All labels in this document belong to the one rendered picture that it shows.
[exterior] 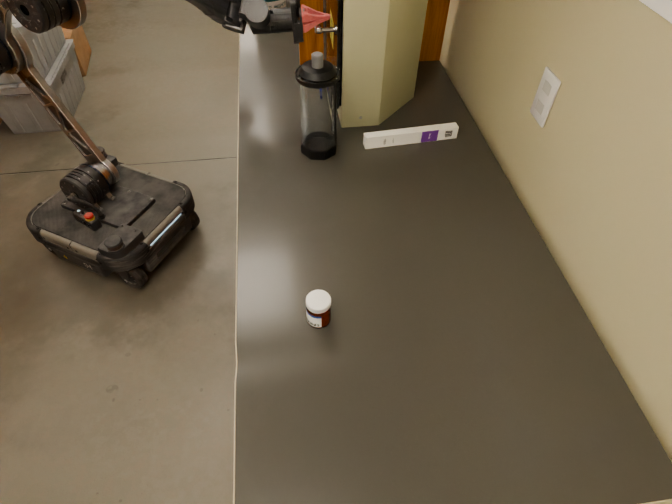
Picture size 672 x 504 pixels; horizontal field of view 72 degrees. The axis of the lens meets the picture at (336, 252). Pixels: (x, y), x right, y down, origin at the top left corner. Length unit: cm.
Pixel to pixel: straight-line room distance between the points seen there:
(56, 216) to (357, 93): 157
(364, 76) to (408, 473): 97
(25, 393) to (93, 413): 30
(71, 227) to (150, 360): 70
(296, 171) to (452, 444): 76
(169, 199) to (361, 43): 134
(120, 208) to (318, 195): 132
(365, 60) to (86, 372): 159
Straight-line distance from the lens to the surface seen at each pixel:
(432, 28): 175
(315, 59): 117
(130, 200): 235
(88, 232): 230
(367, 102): 137
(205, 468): 185
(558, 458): 90
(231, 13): 133
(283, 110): 149
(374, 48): 130
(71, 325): 232
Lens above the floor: 172
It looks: 49 degrees down
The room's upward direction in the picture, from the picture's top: 1 degrees clockwise
